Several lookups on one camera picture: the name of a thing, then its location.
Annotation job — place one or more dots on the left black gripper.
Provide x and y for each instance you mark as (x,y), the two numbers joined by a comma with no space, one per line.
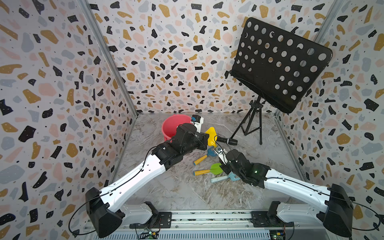
(203,138)

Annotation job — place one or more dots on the light blue fork white handle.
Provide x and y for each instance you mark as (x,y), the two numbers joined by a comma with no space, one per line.
(231,176)

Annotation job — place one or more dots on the yellow shovel yellow handle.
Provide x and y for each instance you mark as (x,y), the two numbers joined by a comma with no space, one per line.
(212,134)

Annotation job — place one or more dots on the green trowel yellow handle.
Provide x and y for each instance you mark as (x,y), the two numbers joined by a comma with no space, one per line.
(215,170)

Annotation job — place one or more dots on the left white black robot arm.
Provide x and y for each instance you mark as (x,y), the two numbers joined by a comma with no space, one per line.
(105,207)

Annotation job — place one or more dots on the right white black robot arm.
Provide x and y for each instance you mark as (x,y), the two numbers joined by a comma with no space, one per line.
(329,206)

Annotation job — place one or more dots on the pink plastic bucket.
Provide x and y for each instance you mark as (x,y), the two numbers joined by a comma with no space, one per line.
(169,126)

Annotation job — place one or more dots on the black microphone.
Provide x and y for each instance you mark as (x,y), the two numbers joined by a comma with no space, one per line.
(228,141)

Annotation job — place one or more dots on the right green circuit board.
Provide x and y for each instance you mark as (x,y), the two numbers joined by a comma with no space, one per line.
(277,235)

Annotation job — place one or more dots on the green circuit board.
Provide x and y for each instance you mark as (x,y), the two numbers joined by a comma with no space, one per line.
(149,235)
(277,235)

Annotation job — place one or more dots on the left green circuit board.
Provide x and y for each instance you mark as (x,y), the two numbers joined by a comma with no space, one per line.
(149,235)

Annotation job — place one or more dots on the black perforated music stand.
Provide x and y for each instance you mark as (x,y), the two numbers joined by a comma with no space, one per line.
(278,66)

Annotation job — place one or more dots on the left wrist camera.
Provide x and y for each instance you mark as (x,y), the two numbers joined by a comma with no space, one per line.
(197,121)

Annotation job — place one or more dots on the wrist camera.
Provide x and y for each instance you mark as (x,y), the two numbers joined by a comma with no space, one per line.
(220,152)
(197,121)

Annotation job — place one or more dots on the blue rake yellow handle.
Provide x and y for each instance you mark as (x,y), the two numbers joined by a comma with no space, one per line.
(210,153)

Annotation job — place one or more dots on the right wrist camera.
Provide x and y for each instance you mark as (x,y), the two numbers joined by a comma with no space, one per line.
(220,152)

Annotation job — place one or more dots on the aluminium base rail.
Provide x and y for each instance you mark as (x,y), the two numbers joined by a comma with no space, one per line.
(221,225)

